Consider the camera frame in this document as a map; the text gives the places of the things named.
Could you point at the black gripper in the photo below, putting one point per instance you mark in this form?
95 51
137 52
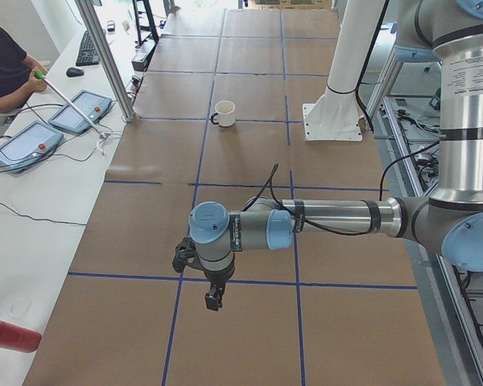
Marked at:
218 278

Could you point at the white smiley mug black handle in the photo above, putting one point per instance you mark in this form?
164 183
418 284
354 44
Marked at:
224 114

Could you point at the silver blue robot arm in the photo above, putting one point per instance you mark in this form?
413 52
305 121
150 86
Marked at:
448 222

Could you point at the white side desk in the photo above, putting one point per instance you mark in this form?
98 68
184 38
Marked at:
35 255

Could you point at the red water bottle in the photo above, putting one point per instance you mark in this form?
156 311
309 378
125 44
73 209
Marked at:
17 338

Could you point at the far blue teach pendant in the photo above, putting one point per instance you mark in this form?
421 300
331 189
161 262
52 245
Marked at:
92 104

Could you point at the blue teach pendant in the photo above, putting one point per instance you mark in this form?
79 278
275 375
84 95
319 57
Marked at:
92 104
28 147

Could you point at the near blue teach pendant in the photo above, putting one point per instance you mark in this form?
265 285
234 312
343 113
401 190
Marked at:
28 147

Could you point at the black computer mouse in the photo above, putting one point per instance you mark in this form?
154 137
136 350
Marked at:
74 72

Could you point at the black keyboard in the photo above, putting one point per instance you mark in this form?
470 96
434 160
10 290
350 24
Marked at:
87 54

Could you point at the person in black shirt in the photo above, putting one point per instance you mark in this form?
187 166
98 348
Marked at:
17 74

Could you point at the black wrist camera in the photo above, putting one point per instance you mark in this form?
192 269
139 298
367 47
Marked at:
186 256

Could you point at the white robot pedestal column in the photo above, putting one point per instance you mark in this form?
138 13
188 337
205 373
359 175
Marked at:
334 117

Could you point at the aluminium side frame rail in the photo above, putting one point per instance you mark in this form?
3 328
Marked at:
405 128

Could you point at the green handled reacher stick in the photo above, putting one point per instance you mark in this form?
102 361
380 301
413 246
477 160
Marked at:
102 135

